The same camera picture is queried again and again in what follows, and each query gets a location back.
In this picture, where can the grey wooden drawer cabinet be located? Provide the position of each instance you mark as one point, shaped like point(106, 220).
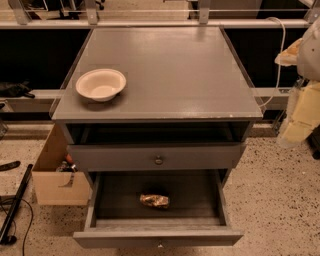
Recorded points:
point(183, 86)

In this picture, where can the metal railing frame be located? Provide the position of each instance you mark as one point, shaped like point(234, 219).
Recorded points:
point(39, 14)

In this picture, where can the round metal drawer knob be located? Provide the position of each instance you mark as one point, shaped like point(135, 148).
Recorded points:
point(158, 160)

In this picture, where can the white paper bowl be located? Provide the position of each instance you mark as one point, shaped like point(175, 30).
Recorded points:
point(100, 85)

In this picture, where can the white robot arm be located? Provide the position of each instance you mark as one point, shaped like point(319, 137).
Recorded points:
point(308, 59)

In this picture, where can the open grey bottom drawer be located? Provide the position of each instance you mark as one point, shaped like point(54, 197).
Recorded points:
point(196, 215)

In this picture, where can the brown cardboard box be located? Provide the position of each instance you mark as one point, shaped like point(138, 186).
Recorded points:
point(51, 186)

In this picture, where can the items inside cardboard box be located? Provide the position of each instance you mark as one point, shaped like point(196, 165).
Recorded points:
point(67, 165)

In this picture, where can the orange patterned drink can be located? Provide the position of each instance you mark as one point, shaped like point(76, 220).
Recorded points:
point(155, 201)

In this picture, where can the closed grey upper drawer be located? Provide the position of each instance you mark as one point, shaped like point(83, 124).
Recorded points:
point(99, 158)

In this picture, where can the black bag on shelf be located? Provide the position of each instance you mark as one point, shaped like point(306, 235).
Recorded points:
point(14, 90)

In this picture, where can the black flat tool on floor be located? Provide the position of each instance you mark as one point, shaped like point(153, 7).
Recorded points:
point(9, 166)

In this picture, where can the black pole on floor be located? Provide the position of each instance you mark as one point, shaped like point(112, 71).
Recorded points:
point(15, 202)

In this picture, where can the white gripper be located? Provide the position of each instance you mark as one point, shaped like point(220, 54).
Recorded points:
point(310, 55)

